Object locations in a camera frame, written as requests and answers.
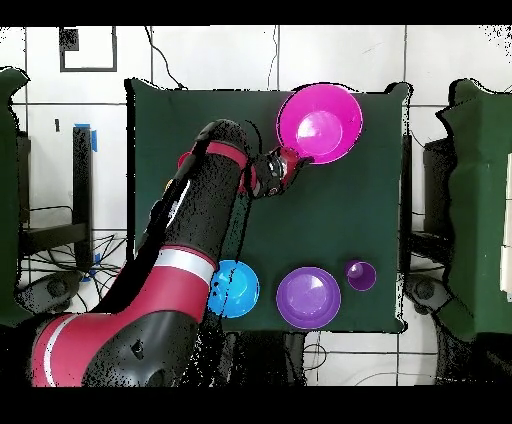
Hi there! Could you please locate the large pink plastic bowl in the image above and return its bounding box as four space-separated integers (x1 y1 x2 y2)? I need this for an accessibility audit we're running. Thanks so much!
276 82 364 166

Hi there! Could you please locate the dark green tablecloth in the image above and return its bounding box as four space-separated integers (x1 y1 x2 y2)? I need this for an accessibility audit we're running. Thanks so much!
125 77 413 335

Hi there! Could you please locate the purple plastic cup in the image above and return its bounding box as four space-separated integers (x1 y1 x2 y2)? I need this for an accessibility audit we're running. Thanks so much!
344 259 378 292

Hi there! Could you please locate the purple plastic bowl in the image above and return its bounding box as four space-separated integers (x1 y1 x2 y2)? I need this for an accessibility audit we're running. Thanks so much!
275 266 342 331

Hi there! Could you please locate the large light blue plastic bowl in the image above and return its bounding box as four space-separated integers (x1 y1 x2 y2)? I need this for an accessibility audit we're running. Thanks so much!
206 259 261 320

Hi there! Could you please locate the green cloth covered side table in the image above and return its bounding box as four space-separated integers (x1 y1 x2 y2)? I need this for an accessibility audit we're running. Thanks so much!
435 78 512 341
0 66 37 331

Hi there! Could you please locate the thin black floor cable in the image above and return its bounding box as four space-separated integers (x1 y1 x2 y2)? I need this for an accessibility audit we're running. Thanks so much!
143 25 187 90

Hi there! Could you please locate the tangle of floor cables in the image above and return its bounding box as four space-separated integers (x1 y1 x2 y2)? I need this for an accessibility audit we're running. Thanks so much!
19 233 129 313

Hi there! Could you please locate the dark square floor frame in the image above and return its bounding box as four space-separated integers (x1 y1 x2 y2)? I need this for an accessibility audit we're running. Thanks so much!
58 25 118 73

